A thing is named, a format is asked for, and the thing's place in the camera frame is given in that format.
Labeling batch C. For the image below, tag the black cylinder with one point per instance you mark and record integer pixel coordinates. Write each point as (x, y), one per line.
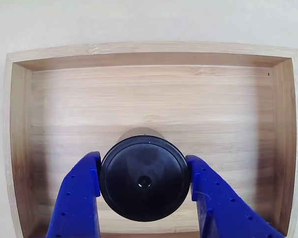
(144, 178)

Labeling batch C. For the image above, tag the wooden box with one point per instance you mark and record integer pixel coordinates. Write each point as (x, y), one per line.
(151, 99)

